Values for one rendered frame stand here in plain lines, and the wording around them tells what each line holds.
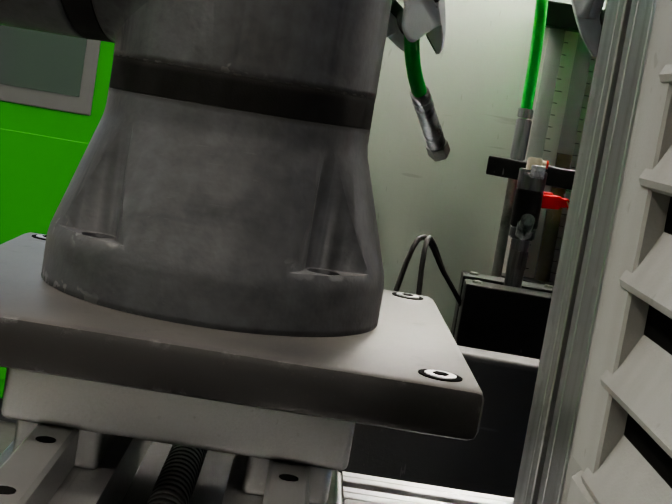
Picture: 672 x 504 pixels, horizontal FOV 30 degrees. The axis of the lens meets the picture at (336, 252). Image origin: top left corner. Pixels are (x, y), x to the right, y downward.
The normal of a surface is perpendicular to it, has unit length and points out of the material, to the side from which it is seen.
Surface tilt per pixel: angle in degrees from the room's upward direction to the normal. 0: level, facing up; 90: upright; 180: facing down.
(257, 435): 90
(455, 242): 90
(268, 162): 72
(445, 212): 90
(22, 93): 90
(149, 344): 68
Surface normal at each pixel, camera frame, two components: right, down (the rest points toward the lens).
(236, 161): 0.14, -0.17
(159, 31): -0.55, 0.01
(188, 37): -0.33, 0.06
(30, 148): -0.10, 0.11
